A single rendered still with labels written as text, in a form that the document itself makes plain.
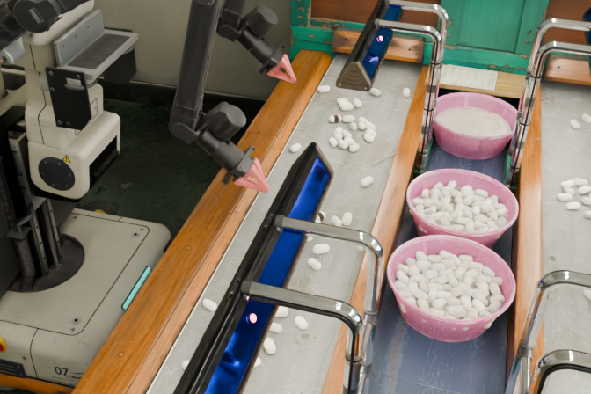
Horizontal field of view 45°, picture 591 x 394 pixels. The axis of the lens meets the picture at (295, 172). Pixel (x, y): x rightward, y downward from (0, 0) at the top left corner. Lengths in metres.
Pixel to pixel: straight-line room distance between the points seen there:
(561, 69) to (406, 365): 1.20
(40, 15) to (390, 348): 0.97
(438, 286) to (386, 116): 0.73
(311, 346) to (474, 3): 1.32
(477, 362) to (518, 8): 1.21
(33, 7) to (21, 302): 1.02
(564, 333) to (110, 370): 0.87
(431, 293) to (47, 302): 1.18
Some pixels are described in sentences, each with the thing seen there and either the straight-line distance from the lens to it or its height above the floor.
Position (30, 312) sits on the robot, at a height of 0.28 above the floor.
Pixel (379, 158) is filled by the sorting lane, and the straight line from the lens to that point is 1.92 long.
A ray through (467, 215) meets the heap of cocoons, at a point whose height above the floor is 0.74.
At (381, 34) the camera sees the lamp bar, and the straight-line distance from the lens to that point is 1.78.
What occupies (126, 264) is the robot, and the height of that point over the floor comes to 0.28.
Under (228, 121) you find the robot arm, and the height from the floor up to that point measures 1.00.
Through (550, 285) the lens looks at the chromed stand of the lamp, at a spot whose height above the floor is 1.10.
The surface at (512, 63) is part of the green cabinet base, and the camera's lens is 2.39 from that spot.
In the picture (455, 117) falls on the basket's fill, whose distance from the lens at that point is 2.17.
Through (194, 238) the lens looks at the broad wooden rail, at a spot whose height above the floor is 0.76.
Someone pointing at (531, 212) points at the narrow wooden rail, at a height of 0.76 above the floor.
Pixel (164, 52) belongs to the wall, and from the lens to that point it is 3.57.
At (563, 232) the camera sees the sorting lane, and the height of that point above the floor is 0.74.
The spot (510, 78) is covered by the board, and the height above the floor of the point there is 0.78.
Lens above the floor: 1.78
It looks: 34 degrees down
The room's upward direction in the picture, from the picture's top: 1 degrees clockwise
